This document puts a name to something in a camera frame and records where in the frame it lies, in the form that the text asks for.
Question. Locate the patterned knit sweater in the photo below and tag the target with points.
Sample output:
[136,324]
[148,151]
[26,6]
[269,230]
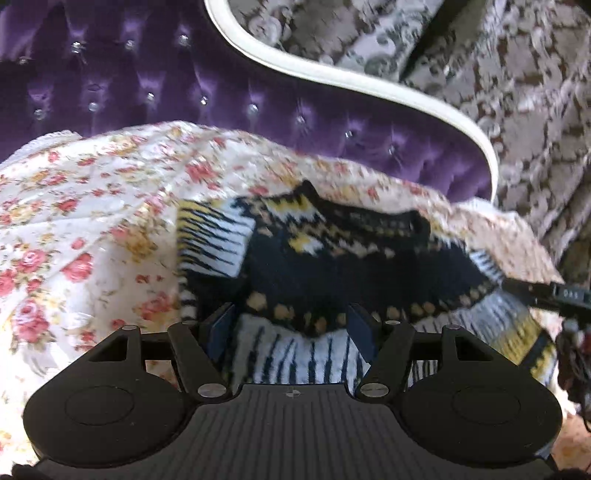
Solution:
[351,272]

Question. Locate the purple tufted headboard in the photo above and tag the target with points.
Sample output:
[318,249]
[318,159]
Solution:
[184,78]

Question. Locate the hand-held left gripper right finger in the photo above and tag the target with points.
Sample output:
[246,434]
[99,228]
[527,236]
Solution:
[362,333]

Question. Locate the damask patterned curtain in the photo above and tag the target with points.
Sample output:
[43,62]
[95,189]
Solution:
[531,115]

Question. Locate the floral blanket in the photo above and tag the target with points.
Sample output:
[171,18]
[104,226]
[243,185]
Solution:
[92,221]

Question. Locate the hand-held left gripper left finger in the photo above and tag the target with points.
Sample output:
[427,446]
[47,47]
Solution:
[219,328]

